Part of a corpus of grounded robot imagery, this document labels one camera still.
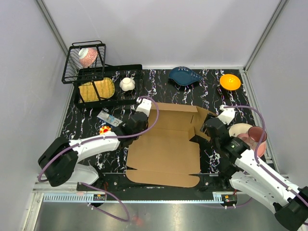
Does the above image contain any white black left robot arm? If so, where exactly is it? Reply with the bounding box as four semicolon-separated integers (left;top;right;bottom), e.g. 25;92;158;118
38;111;149;191

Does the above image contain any woven bamboo tray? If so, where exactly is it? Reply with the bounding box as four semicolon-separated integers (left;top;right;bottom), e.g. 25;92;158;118
78;77;115;103

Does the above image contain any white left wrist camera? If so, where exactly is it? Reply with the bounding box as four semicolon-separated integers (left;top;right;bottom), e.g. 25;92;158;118
136;96;152;117

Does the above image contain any silver blue toothpaste tube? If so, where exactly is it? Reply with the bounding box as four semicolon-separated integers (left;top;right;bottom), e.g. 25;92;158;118
97;111;115;123

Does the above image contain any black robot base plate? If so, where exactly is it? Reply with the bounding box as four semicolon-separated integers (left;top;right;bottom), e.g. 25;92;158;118
92;173;240;194

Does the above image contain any orange round bowl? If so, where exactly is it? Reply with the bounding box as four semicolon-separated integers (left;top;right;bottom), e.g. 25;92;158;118
219;74;241;91

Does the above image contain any black wire dish rack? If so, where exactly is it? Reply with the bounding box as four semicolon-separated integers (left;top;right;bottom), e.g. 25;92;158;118
62;40;144;109

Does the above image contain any dark blue leaf dish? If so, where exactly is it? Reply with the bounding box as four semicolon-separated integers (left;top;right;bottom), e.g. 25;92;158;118
168;66;203;86

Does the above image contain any pink patterned ceramic bowl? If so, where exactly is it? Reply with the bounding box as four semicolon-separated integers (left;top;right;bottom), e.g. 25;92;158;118
78;48;98;68

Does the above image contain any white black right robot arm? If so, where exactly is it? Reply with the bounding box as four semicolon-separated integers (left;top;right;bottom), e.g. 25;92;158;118
200;115;308;231

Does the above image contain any white flower-shaped cup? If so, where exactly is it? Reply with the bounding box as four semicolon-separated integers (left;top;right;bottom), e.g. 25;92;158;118
119;77;135;91

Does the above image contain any dark red cup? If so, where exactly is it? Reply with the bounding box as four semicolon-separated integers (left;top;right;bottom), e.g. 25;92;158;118
247;126;263;150

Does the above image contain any blue white small carton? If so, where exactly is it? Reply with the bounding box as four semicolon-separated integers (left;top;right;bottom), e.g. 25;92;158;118
111;118;123;127

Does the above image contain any white floral plate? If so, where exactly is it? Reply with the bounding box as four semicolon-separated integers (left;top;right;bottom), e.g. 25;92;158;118
229;123;252;137

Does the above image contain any orange flower toy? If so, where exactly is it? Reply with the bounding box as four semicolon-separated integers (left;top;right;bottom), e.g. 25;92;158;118
99;126;112;135

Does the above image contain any aluminium front rail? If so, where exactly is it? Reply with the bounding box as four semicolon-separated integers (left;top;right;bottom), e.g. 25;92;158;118
33;181;232;204

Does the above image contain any brown cardboard box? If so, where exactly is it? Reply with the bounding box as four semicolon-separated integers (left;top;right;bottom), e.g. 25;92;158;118
126;103;213;187

